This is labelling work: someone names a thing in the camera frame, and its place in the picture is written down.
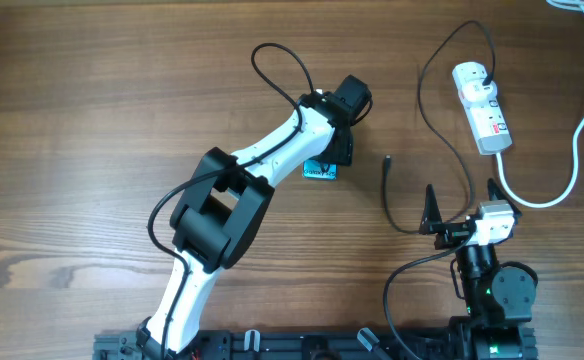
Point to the white power strip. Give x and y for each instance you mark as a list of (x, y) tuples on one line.
[(487, 123)]

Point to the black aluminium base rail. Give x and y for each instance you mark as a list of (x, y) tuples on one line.
[(426, 343)]

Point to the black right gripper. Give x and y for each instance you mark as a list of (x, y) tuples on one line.
[(432, 223)]

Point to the blue Samsung Galaxy smartphone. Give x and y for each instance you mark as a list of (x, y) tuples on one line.
[(313, 169)]

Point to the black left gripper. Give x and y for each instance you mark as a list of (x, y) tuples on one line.
[(344, 152)]

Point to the white charger plug adapter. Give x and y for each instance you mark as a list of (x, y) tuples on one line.
[(476, 94)]

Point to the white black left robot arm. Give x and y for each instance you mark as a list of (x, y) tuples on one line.
[(221, 208)]

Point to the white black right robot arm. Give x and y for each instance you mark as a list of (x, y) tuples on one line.
[(498, 295)]

